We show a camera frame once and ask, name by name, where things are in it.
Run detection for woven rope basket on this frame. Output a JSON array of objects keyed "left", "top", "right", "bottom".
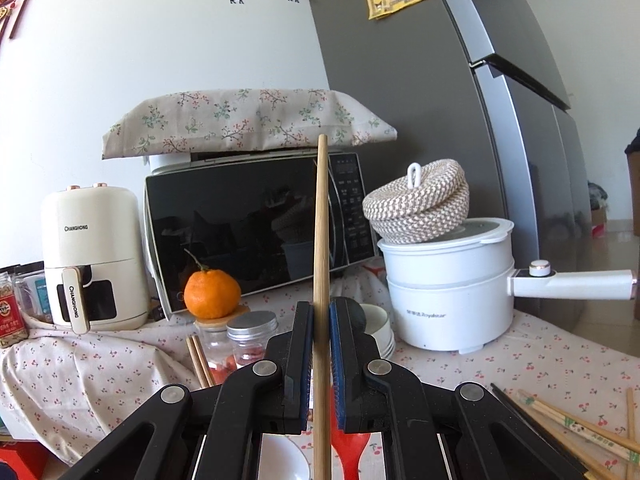
[{"left": 362, "top": 159, "right": 470, "bottom": 244}]

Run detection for cream air fryer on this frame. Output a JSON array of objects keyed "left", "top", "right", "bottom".
[{"left": 44, "top": 183, "right": 150, "bottom": 335}]

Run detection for floral cloth cover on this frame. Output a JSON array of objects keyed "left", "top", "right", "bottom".
[{"left": 102, "top": 89, "right": 397, "bottom": 159}]

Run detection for red plastic spoon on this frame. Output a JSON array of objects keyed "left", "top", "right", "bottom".
[{"left": 330, "top": 387, "right": 370, "bottom": 480}]

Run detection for diagonal wooden chopstick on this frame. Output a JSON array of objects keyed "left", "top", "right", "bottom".
[{"left": 626, "top": 388, "right": 636, "bottom": 480}]

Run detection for black microwave oven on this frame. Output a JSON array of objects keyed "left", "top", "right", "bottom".
[{"left": 143, "top": 150, "right": 378, "bottom": 316}]

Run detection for stacked white bowls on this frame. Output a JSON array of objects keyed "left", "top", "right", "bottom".
[{"left": 361, "top": 304, "right": 396, "bottom": 359}]

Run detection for dark green squash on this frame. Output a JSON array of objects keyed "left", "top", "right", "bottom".
[{"left": 347, "top": 298, "right": 367, "bottom": 333}]

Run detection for orange tangerine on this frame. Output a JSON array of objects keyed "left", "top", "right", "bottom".
[{"left": 183, "top": 249, "right": 241, "bottom": 320}]

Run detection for long wooden chopstick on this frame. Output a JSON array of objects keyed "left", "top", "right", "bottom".
[{"left": 312, "top": 134, "right": 332, "bottom": 480}]

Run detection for white electric cooking pot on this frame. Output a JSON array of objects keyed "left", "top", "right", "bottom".
[{"left": 378, "top": 218, "right": 637, "bottom": 353}]

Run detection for cherry print tablecloth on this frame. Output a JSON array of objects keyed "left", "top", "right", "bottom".
[{"left": 1, "top": 312, "right": 639, "bottom": 463}]

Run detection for glass jar cork lid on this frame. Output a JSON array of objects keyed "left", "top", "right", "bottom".
[{"left": 194, "top": 304, "right": 250, "bottom": 385}]

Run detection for grey refrigerator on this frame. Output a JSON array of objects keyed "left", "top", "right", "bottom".
[{"left": 309, "top": 0, "right": 591, "bottom": 271}]

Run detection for paper chopstick pair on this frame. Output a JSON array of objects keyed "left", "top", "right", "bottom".
[{"left": 516, "top": 389, "right": 639, "bottom": 466}]

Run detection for red labelled tin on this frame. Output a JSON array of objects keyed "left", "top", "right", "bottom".
[{"left": 0, "top": 272, "right": 28, "bottom": 349}]

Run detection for spice jar red granules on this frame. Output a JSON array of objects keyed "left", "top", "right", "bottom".
[{"left": 227, "top": 311, "right": 278, "bottom": 367}]

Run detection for white plastic spoon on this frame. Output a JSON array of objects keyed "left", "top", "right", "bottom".
[{"left": 257, "top": 434, "right": 310, "bottom": 480}]

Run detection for plain wooden chopstick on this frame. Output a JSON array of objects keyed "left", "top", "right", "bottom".
[{"left": 192, "top": 335, "right": 216, "bottom": 387}]

